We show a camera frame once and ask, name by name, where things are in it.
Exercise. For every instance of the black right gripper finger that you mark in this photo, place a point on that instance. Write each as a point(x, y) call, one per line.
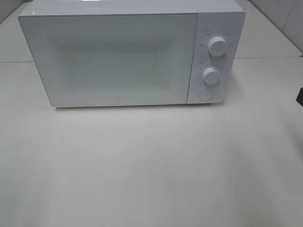
point(299, 98)

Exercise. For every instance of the white timer knob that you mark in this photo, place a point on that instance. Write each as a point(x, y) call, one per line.
point(211, 75)

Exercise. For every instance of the round white door release button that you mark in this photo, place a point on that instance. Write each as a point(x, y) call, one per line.
point(206, 94)

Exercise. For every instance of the upper white power knob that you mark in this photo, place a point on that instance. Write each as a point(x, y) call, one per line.
point(217, 45)

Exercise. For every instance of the white microwave oven body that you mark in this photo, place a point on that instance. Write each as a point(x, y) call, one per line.
point(214, 17)

